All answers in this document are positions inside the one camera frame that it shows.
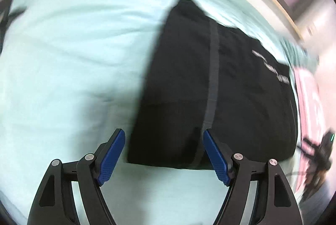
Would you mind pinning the pink elephant print blanket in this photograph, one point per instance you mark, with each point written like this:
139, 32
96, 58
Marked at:
307, 99

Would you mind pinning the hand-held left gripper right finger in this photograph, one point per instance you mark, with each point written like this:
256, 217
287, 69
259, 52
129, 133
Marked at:
216, 159

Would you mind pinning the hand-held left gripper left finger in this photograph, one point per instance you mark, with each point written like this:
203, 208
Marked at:
111, 156

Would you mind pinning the teal bed cover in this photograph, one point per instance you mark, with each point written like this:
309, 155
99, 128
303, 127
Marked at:
78, 57

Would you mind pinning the black jacket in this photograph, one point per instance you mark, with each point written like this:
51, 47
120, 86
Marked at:
183, 83

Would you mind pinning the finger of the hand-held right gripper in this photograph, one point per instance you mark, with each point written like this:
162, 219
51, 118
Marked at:
309, 145

